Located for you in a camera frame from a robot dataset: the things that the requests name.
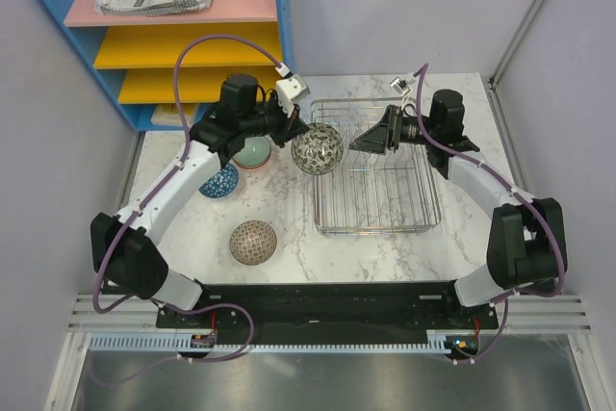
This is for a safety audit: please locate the celadon green bowl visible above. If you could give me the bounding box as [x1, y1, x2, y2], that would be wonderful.
[233, 137, 271, 166]

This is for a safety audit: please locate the white slotted cable duct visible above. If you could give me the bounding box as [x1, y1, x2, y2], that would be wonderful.
[89, 332, 480, 353]

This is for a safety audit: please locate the black white floral bowl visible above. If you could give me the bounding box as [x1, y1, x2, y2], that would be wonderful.
[291, 122, 344, 175]

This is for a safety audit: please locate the blue triangle pattern bowl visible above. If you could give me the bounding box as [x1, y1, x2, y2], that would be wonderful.
[198, 164, 240, 199]

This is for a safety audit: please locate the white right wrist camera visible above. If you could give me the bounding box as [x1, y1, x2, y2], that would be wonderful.
[390, 76, 413, 96]

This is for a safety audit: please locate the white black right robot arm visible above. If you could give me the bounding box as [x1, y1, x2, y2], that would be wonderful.
[349, 90, 567, 328]

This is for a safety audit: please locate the blue pink yellow shelf unit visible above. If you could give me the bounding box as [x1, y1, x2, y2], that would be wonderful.
[42, 0, 295, 131]

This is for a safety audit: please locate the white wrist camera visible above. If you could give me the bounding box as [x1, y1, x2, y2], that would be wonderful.
[390, 76, 413, 96]
[274, 74, 310, 106]

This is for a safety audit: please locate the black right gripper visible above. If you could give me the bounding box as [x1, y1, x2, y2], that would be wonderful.
[350, 106, 439, 156]

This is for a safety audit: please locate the yellow white book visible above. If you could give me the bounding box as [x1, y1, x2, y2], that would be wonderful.
[150, 103, 199, 127]

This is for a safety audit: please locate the chrome wire dish rack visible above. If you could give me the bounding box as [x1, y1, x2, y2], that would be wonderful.
[310, 97, 442, 235]

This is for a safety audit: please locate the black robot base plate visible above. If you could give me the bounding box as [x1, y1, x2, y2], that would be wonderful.
[156, 282, 498, 344]

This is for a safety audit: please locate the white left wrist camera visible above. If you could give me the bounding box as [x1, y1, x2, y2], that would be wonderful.
[274, 74, 310, 106]

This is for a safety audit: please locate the pink bowl under green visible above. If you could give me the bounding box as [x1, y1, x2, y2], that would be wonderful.
[233, 161, 269, 171]

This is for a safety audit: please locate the aluminium frame rail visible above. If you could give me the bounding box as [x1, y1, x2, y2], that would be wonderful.
[67, 295, 158, 333]

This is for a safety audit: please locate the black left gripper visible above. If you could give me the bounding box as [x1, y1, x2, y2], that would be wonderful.
[241, 92, 309, 148]

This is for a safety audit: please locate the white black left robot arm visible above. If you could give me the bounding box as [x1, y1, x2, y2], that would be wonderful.
[90, 74, 309, 327]

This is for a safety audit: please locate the brown lattice pattern bowl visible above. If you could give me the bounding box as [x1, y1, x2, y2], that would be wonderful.
[229, 220, 277, 266]

